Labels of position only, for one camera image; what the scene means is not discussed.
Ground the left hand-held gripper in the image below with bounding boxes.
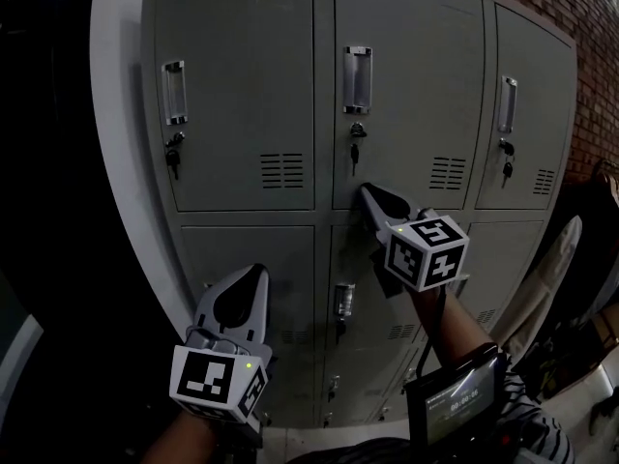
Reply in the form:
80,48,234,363
168,262,275,427

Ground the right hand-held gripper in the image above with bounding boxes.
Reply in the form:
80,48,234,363
359,182,471,300

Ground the grey locker door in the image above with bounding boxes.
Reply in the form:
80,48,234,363
331,0,486,212

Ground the person's left forearm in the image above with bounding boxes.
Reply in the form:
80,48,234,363
142,403,221,464

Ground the person's right forearm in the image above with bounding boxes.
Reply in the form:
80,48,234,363
410,285,500,372

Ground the grey metal locker cabinet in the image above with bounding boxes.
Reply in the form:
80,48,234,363
139,0,579,429

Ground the white fabric bag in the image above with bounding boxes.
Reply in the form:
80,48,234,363
490,214,587,355

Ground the black wrist-mounted screen device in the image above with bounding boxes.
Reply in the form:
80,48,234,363
403,344,510,448

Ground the brown cardboard box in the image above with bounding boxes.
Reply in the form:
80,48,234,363
588,304,619,357

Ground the striped sleeve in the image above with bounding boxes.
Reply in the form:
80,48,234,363
500,369,577,464

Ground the silver recessed door handle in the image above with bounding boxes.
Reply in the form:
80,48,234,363
497,74,518,134
342,44,373,115
333,282,357,319
162,59,189,126

